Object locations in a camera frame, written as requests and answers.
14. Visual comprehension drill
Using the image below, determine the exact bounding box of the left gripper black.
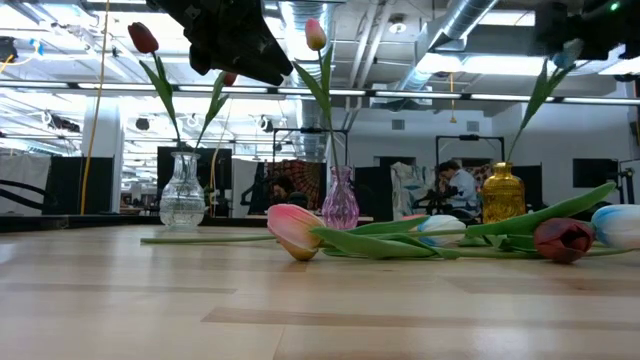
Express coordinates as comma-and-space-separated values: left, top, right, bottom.
147, 0, 295, 87

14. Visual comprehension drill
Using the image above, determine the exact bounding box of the dark red artificial tulip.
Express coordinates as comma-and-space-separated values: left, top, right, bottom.
126, 21, 187, 166
189, 70, 239, 161
434, 217, 597, 265

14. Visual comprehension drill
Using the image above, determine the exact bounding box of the white blue artificial tulip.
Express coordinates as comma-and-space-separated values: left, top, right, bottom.
504, 38, 586, 164
139, 213, 469, 249
584, 203, 640, 259

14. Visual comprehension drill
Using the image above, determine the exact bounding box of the clear glass vase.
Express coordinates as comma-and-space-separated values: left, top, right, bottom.
158, 151, 207, 231

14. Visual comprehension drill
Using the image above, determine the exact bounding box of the pink glass vase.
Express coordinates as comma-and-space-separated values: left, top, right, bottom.
320, 166, 361, 231

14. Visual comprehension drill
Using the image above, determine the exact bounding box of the yellow glass vase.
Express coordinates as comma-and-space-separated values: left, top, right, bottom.
480, 161, 527, 225

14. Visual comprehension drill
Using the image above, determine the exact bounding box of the black partition panel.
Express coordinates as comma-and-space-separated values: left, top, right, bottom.
353, 166, 395, 223
42, 156, 115, 216
156, 146, 234, 218

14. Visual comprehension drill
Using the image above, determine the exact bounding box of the orange mandala tapestry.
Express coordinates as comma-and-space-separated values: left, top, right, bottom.
267, 159, 326, 211

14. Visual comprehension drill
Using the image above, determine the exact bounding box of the person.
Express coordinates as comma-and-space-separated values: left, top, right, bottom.
269, 174, 309, 209
433, 159, 482, 219

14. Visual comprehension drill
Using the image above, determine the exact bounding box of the long ceiling light bar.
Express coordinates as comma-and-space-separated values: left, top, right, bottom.
0, 79, 640, 107

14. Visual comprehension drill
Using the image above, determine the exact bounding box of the white teal patterned cloth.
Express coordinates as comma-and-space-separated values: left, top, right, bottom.
390, 161, 437, 221

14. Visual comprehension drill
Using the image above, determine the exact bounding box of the black rig frame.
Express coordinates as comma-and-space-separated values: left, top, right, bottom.
434, 133, 506, 166
271, 127, 350, 169

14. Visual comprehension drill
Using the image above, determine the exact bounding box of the black wall monitor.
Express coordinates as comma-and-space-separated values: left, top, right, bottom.
572, 157, 621, 190

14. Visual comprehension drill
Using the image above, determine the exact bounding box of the long yellow cable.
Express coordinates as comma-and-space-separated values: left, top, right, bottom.
79, 0, 112, 216

